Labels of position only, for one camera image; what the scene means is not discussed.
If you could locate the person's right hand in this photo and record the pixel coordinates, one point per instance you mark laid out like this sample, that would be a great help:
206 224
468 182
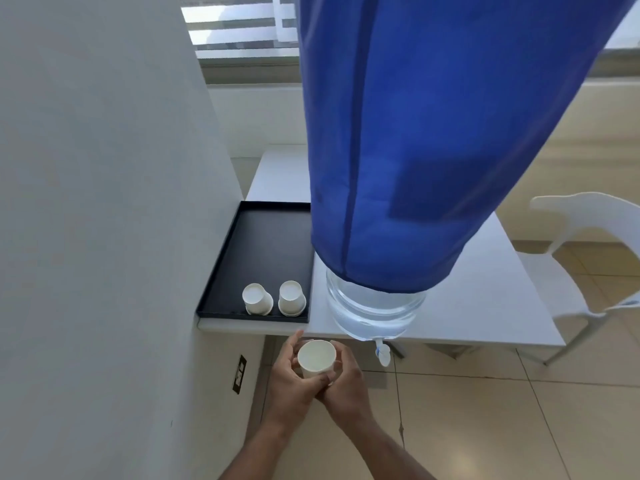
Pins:
350 394

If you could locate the person's left hand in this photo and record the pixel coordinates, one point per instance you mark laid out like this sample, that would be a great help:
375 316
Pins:
285 389

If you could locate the person's left thumb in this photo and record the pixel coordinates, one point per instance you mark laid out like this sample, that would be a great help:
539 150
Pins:
291 347

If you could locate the person's right thumb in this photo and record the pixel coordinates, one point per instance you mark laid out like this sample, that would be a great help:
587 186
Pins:
343 355

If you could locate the white paper cup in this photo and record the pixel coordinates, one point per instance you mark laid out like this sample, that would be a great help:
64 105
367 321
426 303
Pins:
257 298
291 297
316 356

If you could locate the person's left forearm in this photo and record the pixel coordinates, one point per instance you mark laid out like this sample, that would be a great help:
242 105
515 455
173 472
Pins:
252 452

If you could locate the person's right forearm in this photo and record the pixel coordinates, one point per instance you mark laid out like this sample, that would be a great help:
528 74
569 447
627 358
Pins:
390 457

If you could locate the white jug tap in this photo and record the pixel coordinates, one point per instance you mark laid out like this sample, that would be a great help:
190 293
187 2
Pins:
382 352

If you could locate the clear water jug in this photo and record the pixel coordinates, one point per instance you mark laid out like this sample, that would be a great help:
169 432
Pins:
372 312

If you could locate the black tray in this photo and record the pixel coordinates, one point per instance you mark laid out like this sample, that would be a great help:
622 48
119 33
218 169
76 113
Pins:
260 244

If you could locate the white table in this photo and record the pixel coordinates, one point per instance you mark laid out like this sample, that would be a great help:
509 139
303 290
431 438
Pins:
495 294

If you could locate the blue cloth jug cover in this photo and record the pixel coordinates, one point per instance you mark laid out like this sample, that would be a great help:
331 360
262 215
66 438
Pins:
430 134

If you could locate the white plastic chair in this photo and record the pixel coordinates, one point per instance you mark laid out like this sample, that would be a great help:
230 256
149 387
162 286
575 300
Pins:
575 279

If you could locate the window blinds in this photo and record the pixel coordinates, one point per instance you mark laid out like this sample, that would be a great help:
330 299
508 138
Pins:
235 22

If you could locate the black wall socket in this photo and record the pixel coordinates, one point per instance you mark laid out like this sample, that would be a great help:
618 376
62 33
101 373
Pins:
239 374

